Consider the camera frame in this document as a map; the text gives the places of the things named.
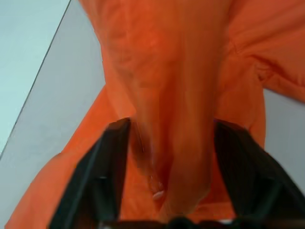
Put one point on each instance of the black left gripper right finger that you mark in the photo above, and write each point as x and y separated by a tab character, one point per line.
250	181

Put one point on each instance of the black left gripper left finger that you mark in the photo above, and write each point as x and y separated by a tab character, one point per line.
100	181

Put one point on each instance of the orange shorts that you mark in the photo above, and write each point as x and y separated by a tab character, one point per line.
166	71

